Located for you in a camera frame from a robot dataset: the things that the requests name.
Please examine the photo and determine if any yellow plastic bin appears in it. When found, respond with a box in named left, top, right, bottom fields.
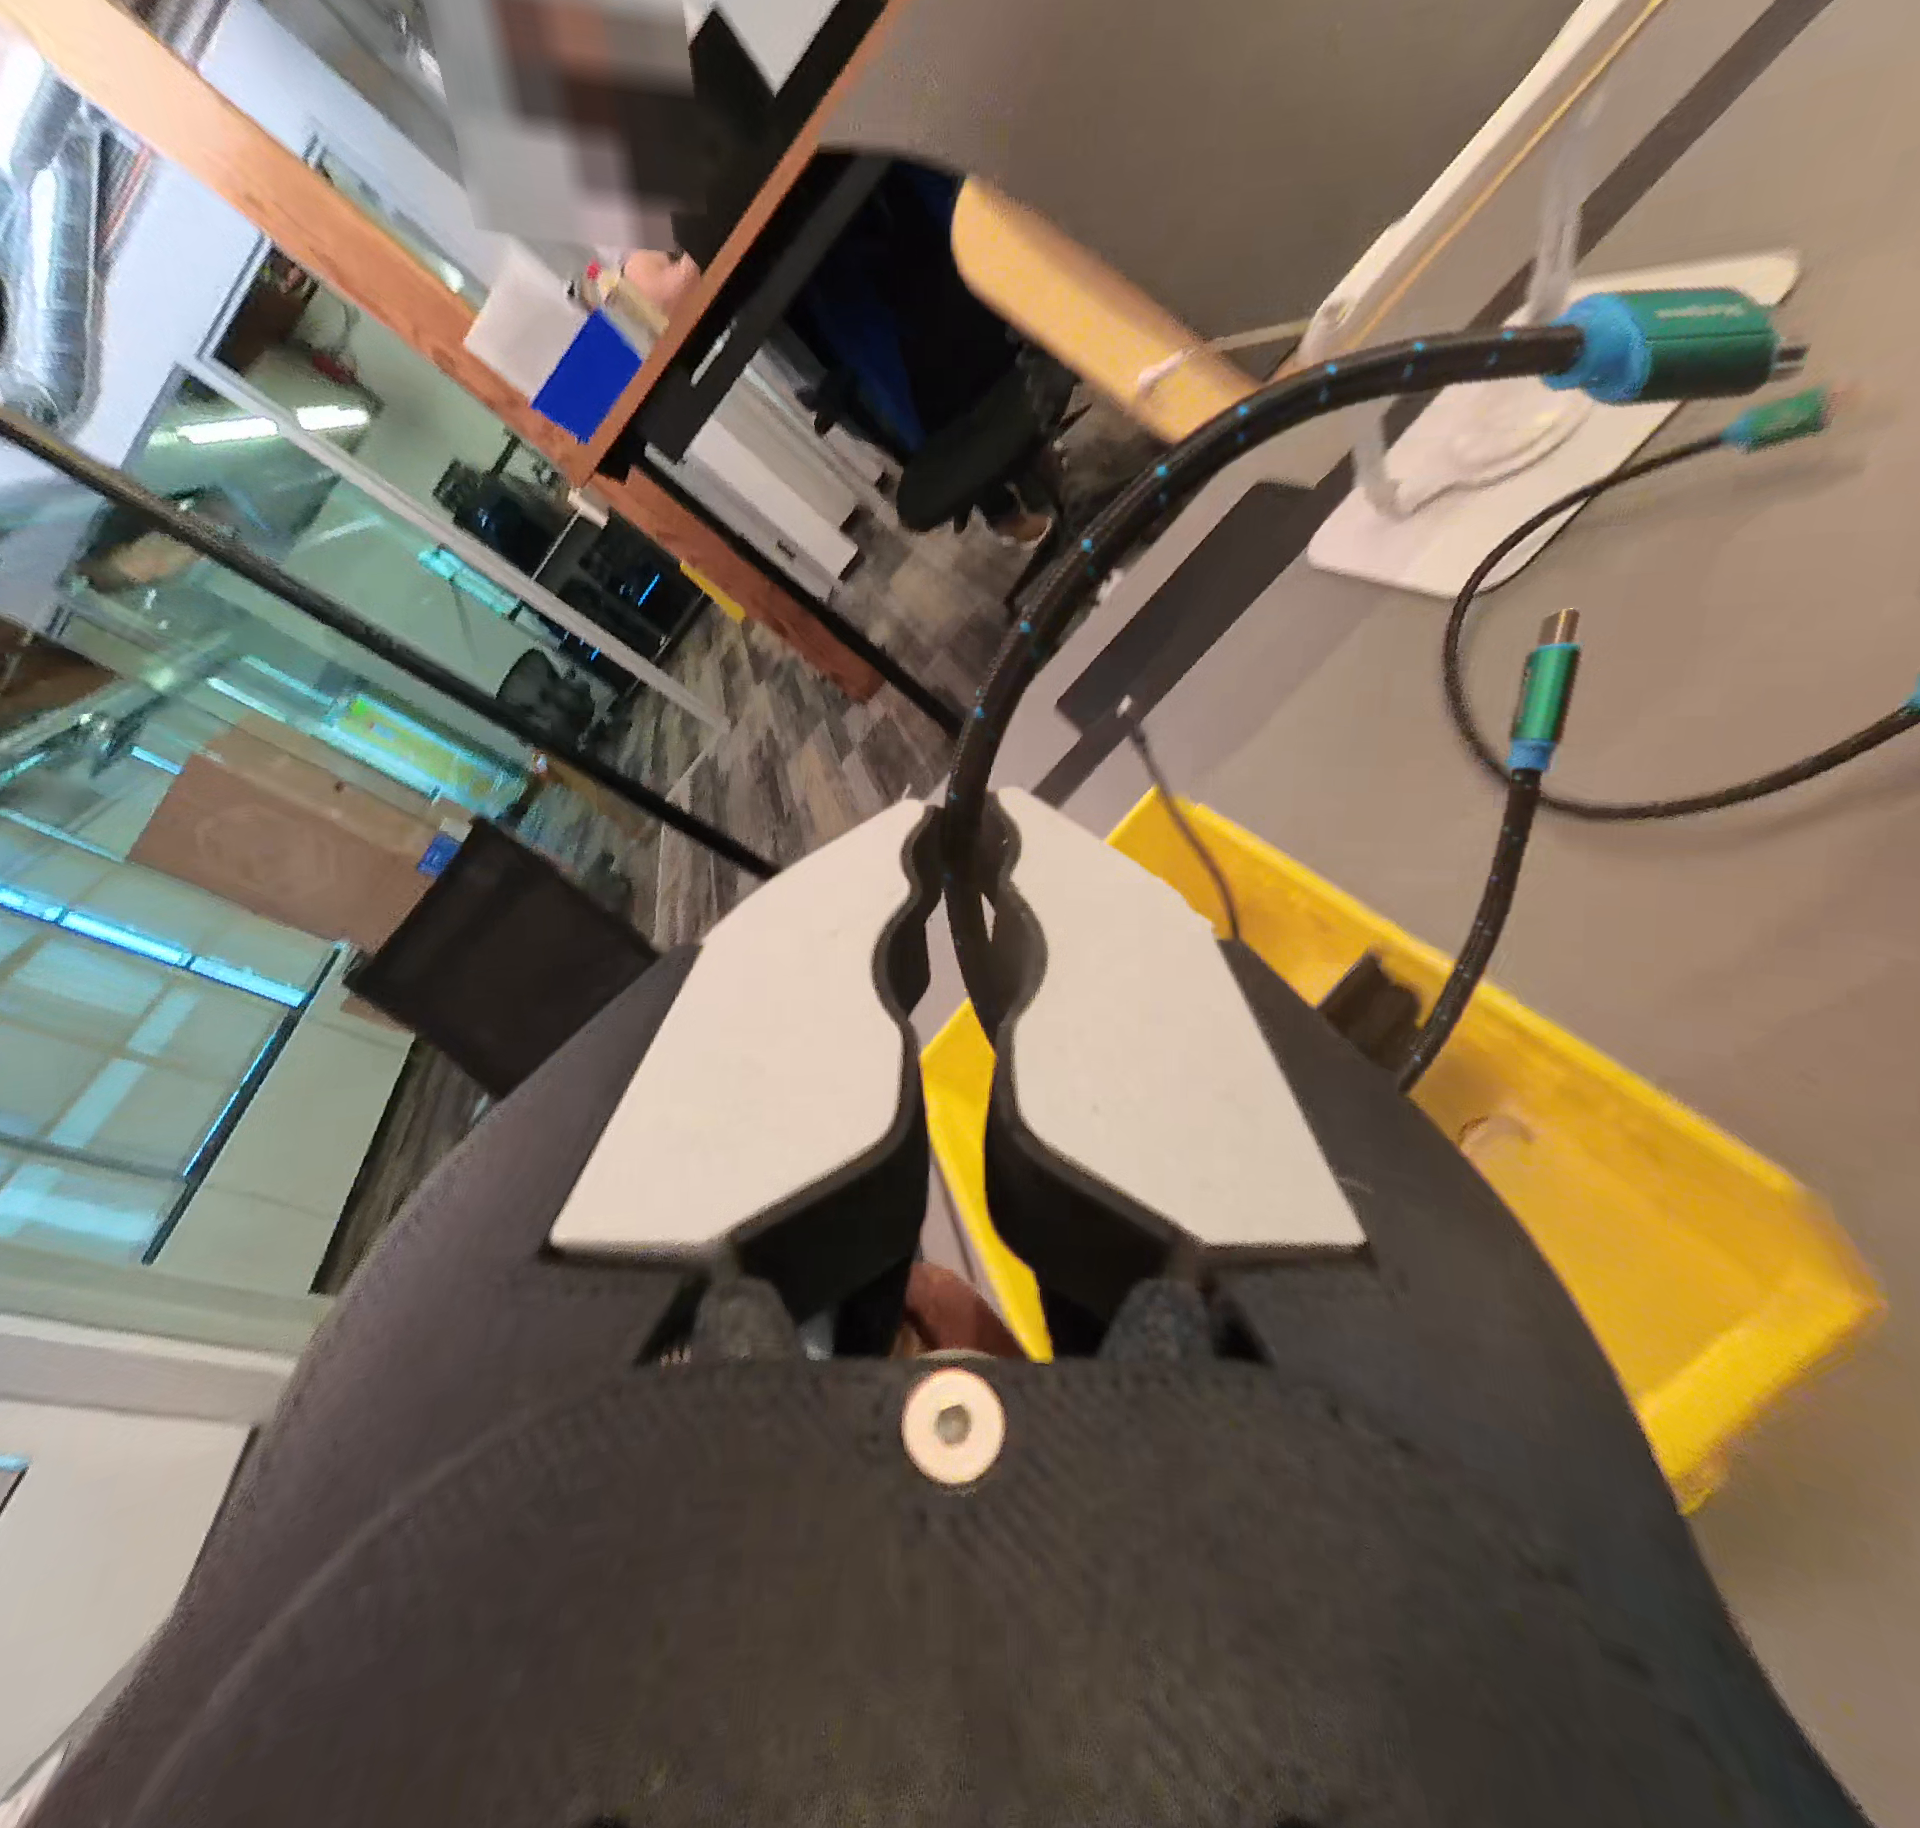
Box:
left=915, top=783, right=1885, bottom=1514

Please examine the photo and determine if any black hdmi switch box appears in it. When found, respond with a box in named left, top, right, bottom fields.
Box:
left=1067, top=688, right=1413, bottom=1065

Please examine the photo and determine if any black braided hdmi cable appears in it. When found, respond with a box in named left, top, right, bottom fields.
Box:
left=943, top=285, right=1817, bottom=1026

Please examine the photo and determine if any blue storage bin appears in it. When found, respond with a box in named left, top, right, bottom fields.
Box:
left=531, top=308, right=652, bottom=430

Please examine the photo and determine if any dark monitor with wooden back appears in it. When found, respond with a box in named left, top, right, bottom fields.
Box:
left=811, top=0, right=1742, bottom=450

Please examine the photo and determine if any brown wooden side desk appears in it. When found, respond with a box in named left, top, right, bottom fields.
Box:
left=0, top=0, right=975, bottom=705

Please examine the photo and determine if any black boom pole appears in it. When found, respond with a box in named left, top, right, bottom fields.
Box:
left=0, top=404, right=786, bottom=874

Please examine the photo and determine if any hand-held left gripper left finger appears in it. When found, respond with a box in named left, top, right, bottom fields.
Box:
left=545, top=799, right=934, bottom=1279

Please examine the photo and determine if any black mesh swivel chair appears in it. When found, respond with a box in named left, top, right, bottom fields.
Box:
left=487, top=648, right=603, bottom=748

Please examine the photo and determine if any brown cardboard box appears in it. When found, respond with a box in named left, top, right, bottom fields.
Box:
left=126, top=743, right=451, bottom=952

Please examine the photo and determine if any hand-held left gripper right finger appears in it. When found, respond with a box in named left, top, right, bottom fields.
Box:
left=981, top=787, right=1370, bottom=1286

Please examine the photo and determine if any black cable with green plug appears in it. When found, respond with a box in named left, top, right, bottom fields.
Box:
left=1388, top=605, right=1920, bottom=1095
left=1440, top=387, right=1839, bottom=779

